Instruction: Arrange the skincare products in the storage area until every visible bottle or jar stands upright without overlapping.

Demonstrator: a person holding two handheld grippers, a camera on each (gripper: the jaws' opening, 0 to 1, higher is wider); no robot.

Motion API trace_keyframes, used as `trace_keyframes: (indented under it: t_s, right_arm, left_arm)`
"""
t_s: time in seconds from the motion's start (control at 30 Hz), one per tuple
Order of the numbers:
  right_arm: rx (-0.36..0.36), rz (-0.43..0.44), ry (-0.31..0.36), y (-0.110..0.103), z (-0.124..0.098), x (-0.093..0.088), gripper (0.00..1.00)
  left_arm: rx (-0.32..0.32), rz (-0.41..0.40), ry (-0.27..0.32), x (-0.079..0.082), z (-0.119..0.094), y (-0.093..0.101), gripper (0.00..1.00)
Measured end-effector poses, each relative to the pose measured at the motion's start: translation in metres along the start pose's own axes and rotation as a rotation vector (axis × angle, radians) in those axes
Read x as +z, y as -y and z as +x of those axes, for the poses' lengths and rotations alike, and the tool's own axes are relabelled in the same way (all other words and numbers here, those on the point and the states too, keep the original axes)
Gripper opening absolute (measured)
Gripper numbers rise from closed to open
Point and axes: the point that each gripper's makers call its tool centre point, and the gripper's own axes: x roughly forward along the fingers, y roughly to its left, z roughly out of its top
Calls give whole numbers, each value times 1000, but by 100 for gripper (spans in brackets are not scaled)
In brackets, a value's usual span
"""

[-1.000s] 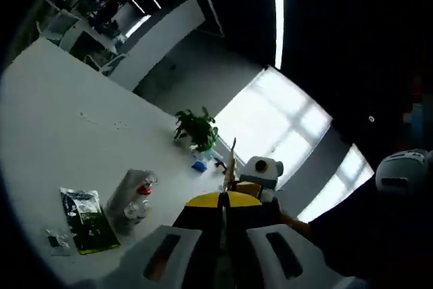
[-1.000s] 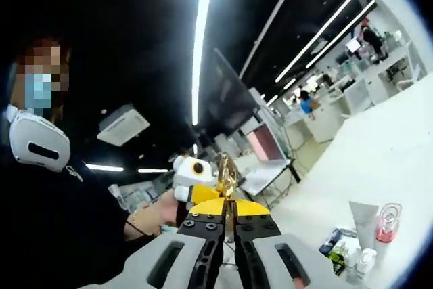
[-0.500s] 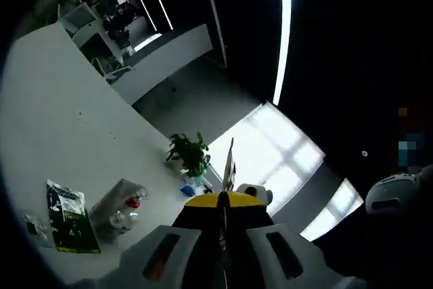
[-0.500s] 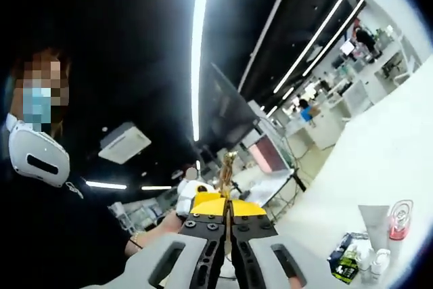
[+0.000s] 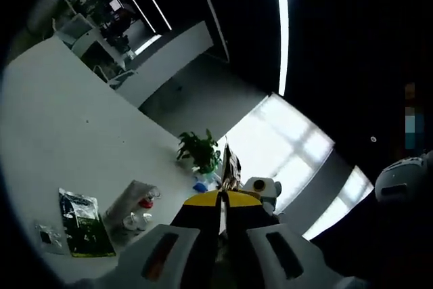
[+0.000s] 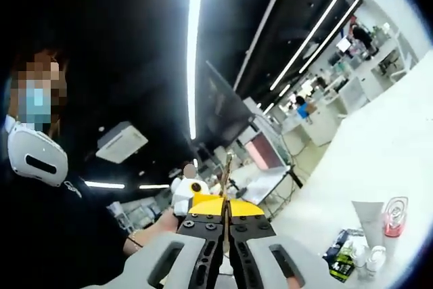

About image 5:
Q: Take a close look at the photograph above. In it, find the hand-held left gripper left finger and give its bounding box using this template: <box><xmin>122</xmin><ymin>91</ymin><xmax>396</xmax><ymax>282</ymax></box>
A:
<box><xmin>74</xmin><ymin>191</ymin><xmax>224</xmax><ymax>289</ymax></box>

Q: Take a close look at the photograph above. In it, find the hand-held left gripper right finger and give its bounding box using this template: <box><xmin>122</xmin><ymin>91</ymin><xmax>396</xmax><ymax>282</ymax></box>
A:
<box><xmin>225</xmin><ymin>190</ymin><xmax>369</xmax><ymax>289</ymax></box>

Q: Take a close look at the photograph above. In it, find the gold foil packet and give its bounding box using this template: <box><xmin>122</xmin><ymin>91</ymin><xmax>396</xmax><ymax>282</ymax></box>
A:
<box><xmin>218</xmin><ymin>136</ymin><xmax>243</xmax><ymax>236</ymax></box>

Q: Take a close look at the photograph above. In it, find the small clear-capped skincare bottle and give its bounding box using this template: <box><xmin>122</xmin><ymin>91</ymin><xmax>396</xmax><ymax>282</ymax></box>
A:
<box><xmin>122</xmin><ymin>212</ymin><xmax>140</xmax><ymax>233</ymax></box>

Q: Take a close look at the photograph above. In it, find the white skincare tube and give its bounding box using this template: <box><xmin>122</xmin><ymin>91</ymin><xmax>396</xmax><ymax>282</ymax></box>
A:
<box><xmin>104</xmin><ymin>179</ymin><xmax>160</xmax><ymax>234</ymax></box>

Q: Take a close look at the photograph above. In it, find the green black packet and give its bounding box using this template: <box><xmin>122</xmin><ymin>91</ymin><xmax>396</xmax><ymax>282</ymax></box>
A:
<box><xmin>58</xmin><ymin>187</ymin><xmax>117</xmax><ymax>259</ymax></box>

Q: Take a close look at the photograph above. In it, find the bright window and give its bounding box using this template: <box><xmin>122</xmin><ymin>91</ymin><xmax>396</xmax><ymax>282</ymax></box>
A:
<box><xmin>216</xmin><ymin>93</ymin><xmax>336</xmax><ymax>215</ymax></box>
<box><xmin>302</xmin><ymin>165</ymin><xmax>375</xmax><ymax>242</ymax></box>

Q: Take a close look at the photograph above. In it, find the potted green plant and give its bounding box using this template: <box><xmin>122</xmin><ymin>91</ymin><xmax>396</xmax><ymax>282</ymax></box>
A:
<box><xmin>175</xmin><ymin>129</ymin><xmax>223</xmax><ymax>175</ymax></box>

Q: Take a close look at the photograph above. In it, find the white chest device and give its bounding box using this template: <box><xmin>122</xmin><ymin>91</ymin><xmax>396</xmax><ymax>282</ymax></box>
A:
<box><xmin>374</xmin><ymin>152</ymin><xmax>433</xmax><ymax>206</ymax></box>

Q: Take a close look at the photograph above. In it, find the long ceiling light strip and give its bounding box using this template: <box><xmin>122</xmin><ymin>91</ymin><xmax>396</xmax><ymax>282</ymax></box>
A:
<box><xmin>277</xmin><ymin>0</ymin><xmax>290</xmax><ymax>97</ymax></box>

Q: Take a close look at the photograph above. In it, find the white office chair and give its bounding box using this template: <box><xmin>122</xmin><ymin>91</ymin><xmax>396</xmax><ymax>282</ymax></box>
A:
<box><xmin>55</xmin><ymin>13</ymin><xmax>102</xmax><ymax>49</ymax></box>

